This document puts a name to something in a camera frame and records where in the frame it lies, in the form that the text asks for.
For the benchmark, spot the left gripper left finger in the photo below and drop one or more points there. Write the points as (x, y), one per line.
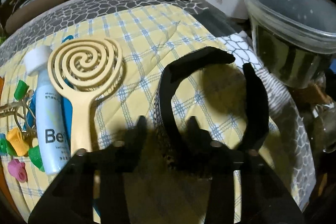
(69, 198)

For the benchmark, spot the white spray bottle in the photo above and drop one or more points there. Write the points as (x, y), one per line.
(51, 133)

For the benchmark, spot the yellow plaid cloth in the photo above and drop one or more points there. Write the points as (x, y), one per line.
(231, 187)

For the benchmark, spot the blue flexible curler rod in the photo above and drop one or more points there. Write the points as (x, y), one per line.
(67, 116)

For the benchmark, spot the green hair roller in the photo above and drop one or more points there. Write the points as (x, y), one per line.
(20, 90)

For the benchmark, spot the yellow hair roller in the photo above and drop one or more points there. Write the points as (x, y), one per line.
(17, 141)

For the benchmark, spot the grey pebble pattern cloth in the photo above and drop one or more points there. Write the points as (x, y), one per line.
(74, 17)

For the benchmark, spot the cream spiral hairbrush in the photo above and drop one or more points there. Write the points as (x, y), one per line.
(81, 70)

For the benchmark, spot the black patterned headband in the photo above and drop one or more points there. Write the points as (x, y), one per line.
(196, 145)

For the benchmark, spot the pink hair roller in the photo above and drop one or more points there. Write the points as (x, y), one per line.
(17, 170)

